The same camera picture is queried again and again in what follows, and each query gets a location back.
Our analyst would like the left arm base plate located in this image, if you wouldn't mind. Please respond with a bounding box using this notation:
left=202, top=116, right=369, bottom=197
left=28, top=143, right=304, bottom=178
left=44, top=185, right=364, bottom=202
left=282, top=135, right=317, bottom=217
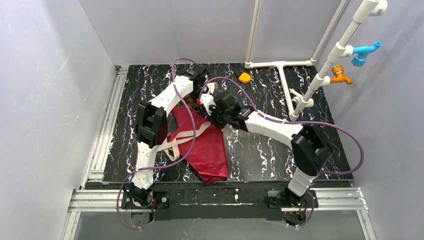
left=120, top=188, right=170, bottom=210

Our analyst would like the white PVC pipe frame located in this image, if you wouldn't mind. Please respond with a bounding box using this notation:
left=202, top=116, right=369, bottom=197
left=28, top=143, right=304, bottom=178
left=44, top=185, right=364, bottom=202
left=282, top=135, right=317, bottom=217
left=244, top=0, right=388, bottom=121

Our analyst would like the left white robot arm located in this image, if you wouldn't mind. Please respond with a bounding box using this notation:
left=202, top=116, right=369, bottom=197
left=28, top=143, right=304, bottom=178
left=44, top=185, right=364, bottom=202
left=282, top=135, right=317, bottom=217
left=125, top=65, right=215, bottom=204

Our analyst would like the orange plastic faucet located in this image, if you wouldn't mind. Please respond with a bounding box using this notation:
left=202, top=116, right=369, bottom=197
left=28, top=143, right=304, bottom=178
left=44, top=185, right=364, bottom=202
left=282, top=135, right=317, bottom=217
left=330, top=65, right=353, bottom=85

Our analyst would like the beige ribbon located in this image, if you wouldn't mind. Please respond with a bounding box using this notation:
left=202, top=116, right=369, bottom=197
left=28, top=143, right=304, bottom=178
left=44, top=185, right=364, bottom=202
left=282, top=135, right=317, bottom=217
left=158, top=122, right=211, bottom=162

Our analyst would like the orange tape measure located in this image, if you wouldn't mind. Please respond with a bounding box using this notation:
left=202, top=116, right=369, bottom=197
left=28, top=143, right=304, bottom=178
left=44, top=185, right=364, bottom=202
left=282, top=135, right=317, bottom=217
left=238, top=72, right=252, bottom=84

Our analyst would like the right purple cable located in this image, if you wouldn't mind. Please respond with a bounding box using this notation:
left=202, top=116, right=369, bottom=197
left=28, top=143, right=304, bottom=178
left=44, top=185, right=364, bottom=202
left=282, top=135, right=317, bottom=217
left=198, top=76, right=365, bottom=229

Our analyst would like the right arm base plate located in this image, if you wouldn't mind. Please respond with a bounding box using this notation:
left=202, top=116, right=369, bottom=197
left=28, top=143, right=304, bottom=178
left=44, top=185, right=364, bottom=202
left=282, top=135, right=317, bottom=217
left=264, top=188, right=319, bottom=228

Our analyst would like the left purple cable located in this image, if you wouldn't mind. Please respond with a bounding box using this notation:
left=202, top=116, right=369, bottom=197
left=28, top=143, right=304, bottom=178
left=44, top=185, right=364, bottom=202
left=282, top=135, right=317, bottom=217
left=115, top=58, right=200, bottom=231

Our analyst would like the aluminium rail frame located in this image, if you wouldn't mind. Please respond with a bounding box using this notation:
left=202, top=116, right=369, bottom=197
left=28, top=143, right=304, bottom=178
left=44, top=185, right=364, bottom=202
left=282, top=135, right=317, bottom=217
left=61, top=67, right=377, bottom=240

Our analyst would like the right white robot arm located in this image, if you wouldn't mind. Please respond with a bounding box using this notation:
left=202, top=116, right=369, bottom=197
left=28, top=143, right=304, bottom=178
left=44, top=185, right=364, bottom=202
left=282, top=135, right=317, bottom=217
left=196, top=92, right=333, bottom=198

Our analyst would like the purple cable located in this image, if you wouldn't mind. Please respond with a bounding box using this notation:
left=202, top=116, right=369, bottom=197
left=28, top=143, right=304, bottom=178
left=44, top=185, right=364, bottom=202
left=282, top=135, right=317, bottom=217
left=198, top=76, right=365, bottom=229
left=115, top=58, right=200, bottom=231

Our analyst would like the red wrapping paper sheet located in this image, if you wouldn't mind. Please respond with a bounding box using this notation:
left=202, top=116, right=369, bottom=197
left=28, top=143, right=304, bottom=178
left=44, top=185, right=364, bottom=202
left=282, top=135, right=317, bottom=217
left=168, top=106, right=229, bottom=184

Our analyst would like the blue plastic faucet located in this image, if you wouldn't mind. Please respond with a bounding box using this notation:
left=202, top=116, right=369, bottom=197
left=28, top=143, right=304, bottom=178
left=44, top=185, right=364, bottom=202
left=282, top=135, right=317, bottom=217
left=351, top=41, right=382, bottom=67

